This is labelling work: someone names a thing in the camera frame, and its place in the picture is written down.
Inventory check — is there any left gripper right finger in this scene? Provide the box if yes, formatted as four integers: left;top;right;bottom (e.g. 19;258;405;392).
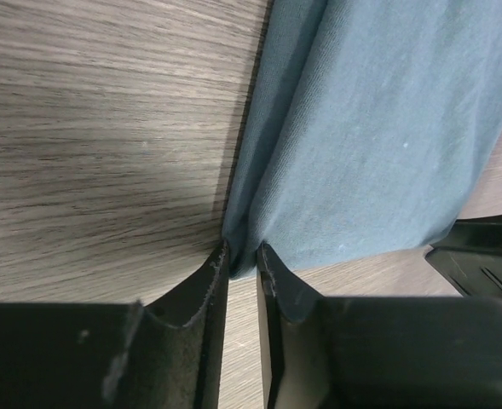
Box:
257;244;502;408

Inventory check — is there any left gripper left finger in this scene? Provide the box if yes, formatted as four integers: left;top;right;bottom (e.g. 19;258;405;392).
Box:
0;243;229;408

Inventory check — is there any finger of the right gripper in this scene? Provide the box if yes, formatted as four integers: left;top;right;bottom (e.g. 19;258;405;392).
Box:
425;215;502;299

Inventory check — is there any grey-blue t-shirt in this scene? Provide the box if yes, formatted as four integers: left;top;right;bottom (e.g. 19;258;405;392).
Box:
222;1;502;278

